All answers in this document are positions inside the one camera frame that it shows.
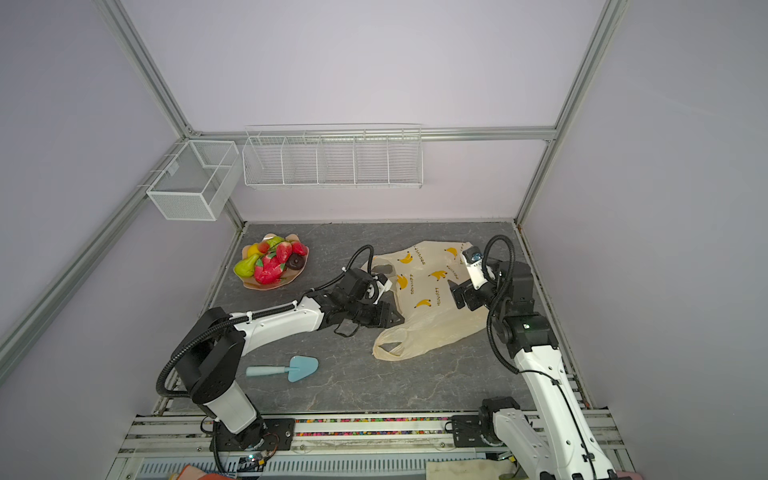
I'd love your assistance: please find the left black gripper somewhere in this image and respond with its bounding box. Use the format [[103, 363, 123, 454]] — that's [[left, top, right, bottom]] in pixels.
[[347, 299, 405, 329]]

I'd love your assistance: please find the banana print plastic bag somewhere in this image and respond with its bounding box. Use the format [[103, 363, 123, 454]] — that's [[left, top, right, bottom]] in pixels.
[[372, 241, 487, 362]]

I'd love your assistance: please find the dark purple mangosteen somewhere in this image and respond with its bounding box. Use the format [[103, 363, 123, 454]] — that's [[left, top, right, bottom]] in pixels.
[[286, 253, 306, 271]]

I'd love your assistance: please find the red strawberry large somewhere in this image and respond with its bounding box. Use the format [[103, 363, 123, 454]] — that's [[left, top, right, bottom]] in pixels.
[[274, 241, 293, 264]]

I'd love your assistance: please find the green pear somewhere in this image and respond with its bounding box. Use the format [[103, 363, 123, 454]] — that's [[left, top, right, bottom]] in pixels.
[[233, 253, 262, 279]]

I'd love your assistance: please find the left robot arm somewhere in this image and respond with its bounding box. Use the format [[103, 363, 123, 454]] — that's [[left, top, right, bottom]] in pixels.
[[155, 263, 405, 450]]

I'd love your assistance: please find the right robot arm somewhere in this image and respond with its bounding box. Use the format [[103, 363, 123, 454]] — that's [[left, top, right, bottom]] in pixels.
[[450, 234, 619, 479]]

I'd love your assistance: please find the light blue plastic spatula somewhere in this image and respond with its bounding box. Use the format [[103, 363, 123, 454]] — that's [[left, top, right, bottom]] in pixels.
[[245, 356, 319, 383]]

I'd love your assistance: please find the pink dragon fruit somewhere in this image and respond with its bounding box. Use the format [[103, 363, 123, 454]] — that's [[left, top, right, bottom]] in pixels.
[[253, 256, 286, 285]]

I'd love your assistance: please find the green apple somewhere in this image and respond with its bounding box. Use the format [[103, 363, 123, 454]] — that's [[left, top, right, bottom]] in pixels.
[[265, 236, 284, 249]]

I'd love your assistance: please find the pink wavy fruit plate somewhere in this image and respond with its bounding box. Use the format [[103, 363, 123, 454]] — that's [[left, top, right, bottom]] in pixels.
[[233, 234, 309, 291]]

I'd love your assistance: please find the yellow lemon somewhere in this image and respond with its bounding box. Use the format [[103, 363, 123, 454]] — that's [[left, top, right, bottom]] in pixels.
[[246, 243, 264, 258]]

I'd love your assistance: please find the beige cloth at edge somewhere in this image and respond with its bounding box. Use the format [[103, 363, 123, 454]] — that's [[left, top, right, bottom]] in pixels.
[[426, 459, 517, 480]]

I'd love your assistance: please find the white wire shelf long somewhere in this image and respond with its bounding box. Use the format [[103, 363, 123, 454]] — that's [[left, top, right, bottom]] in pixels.
[[241, 123, 424, 188]]

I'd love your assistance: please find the white wire basket small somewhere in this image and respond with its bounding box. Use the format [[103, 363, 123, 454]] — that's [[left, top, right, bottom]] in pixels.
[[147, 140, 242, 221]]

